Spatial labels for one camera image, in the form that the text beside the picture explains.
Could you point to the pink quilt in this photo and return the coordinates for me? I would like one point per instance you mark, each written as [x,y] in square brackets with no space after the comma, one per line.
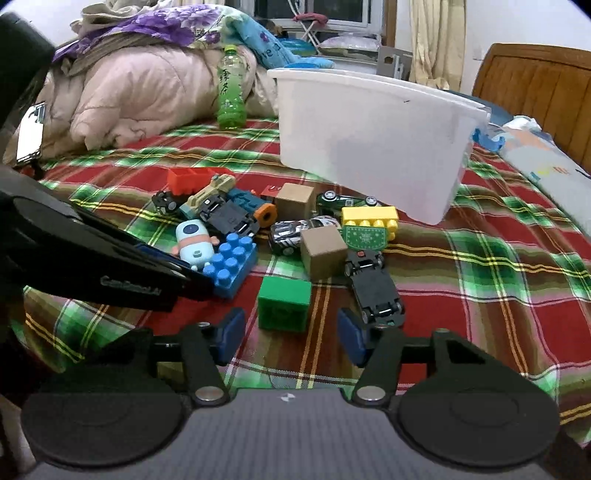
[138,101]

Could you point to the small black toy car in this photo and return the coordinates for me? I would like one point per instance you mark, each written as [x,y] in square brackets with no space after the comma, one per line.
[164,202]

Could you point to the green tea bottle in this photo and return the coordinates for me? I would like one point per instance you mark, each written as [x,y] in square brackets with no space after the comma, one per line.
[233,87]

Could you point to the grey chair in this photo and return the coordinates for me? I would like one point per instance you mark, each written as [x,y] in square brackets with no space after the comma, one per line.
[395,60]

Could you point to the yellow building brick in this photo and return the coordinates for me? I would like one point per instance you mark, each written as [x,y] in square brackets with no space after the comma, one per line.
[369,221]

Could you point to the light blue robot toy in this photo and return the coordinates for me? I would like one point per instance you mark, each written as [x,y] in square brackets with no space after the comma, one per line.
[194,244]

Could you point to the white cushion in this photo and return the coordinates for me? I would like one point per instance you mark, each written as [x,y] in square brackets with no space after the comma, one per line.
[348,46]

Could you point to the dark green toy car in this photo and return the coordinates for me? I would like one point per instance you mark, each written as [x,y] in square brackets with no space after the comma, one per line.
[346,201]

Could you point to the wooden cube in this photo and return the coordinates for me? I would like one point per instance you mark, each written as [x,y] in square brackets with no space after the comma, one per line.
[323,251]
[295,201]

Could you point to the window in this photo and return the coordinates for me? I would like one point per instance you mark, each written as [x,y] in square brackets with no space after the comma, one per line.
[341,11]

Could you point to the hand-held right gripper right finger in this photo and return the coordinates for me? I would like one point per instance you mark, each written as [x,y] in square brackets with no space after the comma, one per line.
[353,339]

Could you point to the tan toy vehicle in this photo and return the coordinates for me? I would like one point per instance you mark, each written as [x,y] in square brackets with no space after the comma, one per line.
[210,191]

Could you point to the silver toy car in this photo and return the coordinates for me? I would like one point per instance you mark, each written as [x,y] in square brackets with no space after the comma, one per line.
[288,233]

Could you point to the purple floral blanket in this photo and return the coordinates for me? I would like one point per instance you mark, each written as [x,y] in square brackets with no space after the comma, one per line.
[161,25]

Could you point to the beige curtain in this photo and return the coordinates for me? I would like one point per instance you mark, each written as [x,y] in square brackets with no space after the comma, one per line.
[434,41]

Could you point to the plaid bed sheet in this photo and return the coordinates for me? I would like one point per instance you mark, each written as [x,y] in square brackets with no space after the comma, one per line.
[461,277]

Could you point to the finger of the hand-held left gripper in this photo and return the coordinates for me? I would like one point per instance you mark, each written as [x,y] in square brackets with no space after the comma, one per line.
[138,249]
[196,286]

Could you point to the white plastic container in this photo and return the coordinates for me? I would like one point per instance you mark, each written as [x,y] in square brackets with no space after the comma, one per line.
[369,143]

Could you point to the wooden headboard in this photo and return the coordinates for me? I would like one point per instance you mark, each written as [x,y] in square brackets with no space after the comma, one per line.
[540,83]

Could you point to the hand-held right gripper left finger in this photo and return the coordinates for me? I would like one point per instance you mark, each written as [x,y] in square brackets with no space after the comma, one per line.
[231,332]

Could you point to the green cube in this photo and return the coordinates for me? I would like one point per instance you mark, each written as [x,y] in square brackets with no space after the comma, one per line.
[282,302]

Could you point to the printed pillow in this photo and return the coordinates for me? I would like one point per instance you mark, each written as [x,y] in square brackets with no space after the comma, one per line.
[549,170]

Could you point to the small red toy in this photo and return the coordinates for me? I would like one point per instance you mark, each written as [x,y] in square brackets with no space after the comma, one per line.
[270,190]

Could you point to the red folding stool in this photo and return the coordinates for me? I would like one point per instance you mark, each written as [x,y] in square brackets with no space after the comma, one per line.
[309,21]

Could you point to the teal and orange toy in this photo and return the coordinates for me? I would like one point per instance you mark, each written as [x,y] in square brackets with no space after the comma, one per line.
[256,207]

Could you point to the red building brick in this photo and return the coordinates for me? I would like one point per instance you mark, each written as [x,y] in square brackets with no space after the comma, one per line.
[194,179]

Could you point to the blue building brick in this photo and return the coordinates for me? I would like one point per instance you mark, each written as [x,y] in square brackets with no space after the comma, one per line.
[233,263]

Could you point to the blue printed blanket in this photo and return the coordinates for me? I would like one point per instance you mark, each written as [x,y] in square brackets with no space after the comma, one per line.
[263,39]

